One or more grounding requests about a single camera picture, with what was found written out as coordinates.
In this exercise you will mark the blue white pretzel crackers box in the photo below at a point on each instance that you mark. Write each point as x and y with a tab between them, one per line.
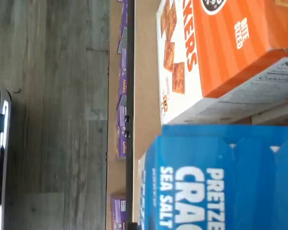
206	153

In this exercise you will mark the dark metal shelf rail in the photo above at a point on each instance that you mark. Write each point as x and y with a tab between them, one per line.
130	72

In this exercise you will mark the shiny silver cart bar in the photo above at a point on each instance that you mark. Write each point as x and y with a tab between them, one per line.
6	107

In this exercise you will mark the tan wooden shelf board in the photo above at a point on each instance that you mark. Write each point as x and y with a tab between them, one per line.
146	72

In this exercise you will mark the orange white crackers box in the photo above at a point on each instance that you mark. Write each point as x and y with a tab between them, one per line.
230	48

